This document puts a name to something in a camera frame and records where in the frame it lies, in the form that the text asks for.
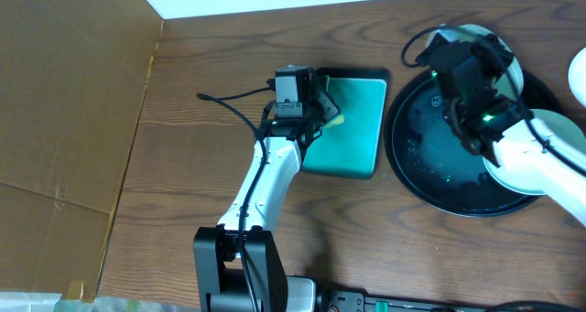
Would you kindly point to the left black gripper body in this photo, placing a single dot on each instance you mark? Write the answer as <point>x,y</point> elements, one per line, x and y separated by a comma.
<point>316,107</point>

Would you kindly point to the green yellow sponge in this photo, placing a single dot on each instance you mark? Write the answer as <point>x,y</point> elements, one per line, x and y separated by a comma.
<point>338,118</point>

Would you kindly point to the mint plate top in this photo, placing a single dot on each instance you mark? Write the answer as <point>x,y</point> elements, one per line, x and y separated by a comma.
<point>502,84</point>

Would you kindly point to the white plate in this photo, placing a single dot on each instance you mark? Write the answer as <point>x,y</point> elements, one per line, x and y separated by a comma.
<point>577,77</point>

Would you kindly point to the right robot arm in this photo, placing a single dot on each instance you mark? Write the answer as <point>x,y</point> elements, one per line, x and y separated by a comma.
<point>533,152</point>

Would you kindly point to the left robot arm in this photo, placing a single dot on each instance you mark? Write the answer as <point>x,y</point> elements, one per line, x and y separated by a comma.
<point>237,264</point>

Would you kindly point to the black rectangular water tray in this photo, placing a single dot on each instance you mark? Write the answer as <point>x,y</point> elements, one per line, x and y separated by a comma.
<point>349,149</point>

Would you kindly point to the black round tray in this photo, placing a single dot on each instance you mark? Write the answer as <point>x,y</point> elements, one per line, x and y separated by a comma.
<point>430,162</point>

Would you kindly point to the brown cardboard panel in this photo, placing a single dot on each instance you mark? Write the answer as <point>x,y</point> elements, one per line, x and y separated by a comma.
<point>74,75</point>

